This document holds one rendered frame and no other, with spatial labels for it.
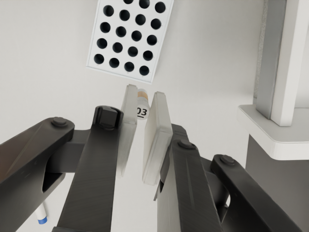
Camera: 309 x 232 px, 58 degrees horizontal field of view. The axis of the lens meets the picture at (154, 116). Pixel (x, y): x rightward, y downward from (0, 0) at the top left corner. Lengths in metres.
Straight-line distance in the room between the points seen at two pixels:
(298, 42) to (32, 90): 0.33
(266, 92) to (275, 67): 0.03
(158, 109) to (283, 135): 0.15
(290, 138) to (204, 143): 0.18
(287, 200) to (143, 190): 0.52
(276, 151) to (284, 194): 0.64
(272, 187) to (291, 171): 0.08
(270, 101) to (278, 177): 0.66
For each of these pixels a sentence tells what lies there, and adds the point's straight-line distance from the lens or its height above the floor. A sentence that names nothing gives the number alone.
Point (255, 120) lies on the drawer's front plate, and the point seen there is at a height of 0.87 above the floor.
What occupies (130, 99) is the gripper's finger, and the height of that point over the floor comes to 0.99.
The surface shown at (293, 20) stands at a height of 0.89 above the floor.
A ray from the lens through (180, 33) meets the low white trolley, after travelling 0.38.
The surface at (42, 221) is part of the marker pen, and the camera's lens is 0.51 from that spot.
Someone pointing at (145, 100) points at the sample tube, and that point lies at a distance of 0.20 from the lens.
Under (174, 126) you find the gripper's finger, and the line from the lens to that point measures 0.16.
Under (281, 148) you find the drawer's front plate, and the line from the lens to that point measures 0.27.
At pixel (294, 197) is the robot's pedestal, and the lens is 0.88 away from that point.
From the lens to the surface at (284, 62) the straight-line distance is 0.29.
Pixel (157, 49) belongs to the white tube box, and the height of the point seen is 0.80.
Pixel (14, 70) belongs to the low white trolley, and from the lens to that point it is 0.43.
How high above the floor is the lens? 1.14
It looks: 70 degrees down
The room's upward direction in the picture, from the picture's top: 175 degrees clockwise
